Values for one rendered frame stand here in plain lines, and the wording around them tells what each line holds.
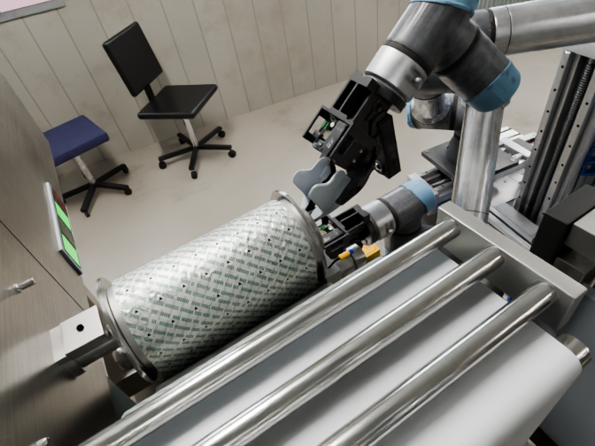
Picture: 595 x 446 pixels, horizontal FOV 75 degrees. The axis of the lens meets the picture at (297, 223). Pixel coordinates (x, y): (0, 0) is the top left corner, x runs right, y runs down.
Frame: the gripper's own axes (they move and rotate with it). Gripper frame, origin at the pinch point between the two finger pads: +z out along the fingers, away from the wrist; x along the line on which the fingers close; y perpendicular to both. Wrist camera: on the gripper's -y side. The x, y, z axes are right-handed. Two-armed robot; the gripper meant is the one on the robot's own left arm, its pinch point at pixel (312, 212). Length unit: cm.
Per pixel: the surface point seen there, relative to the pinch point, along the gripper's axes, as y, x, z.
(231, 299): 12.1, 8.0, 12.1
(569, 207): 10.4, 29.9, -16.2
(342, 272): -5.6, 6.9, 4.8
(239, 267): 12.4, 6.3, 8.4
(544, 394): 18.1, 37.1, -6.0
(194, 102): -81, -223, 21
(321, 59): -184, -262, -64
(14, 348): 31.6, 7.1, 21.9
